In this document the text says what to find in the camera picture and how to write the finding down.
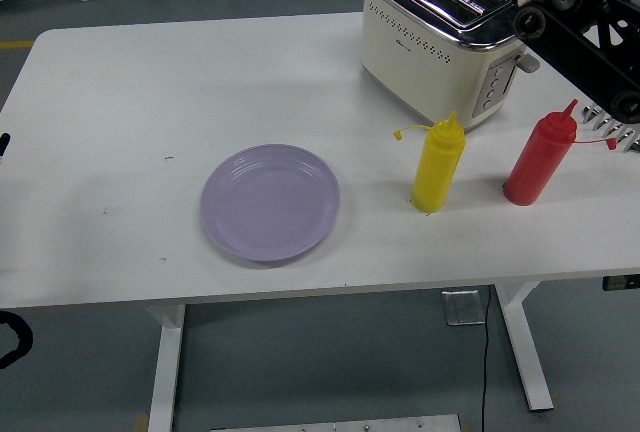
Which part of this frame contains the purple round plate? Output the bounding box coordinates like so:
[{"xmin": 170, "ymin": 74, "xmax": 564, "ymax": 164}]
[{"xmin": 199, "ymin": 143, "xmax": 342, "ymax": 263}]

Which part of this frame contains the cream and chrome toaster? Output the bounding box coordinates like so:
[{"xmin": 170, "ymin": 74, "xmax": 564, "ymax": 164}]
[{"xmin": 360, "ymin": 0, "xmax": 542, "ymax": 134}]

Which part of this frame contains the large silver metal plate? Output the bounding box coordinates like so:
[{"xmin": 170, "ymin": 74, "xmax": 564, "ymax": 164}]
[{"xmin": 209, "ymin": 413, "xmax": 462, "ymax": 432}]

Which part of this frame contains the small silver floor plate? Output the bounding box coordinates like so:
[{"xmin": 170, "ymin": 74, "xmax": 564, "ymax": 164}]
[{"xmin": 441, "ymin": 290, "xmax": 487, "ymax": 326}]

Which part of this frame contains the white table leg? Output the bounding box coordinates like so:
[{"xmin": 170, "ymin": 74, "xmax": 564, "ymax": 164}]
[
  {"xmin": 144, "ymin": 304, "xmax": 187, "ymax": 432},
  {"xmin": 494, "ymin": 281, "xmax": 555, "ymax": 412}
]

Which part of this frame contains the yellow squeeze bottle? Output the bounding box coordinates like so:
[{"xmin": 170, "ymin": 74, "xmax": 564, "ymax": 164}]
[{"xmin": 393, "ymin": 111, "xmax": 467, "ymax": 214}]

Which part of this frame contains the red squeeze bottle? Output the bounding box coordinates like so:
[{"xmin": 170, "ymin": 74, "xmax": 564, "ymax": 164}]
[{"xmin": 502, "ymin": 98, "xmax": 623, "ymax": 207}]

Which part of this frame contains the silver metal toast rack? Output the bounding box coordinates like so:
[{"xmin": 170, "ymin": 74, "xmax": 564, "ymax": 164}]
[{"xmin": 580, "ymin": 99, "xmax": 640, "ymax": 153}]

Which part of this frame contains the black table control panel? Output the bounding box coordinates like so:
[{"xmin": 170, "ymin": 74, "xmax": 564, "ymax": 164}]
[{"xmin": 601, "ymin": 275, "xmax": 640, "ymax": 292}]

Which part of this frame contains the black floor cable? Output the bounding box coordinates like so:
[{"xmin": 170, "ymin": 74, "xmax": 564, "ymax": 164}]
[{"xmin": 479, "ymin": 285, "xmax": 494, "ymax": 432}]

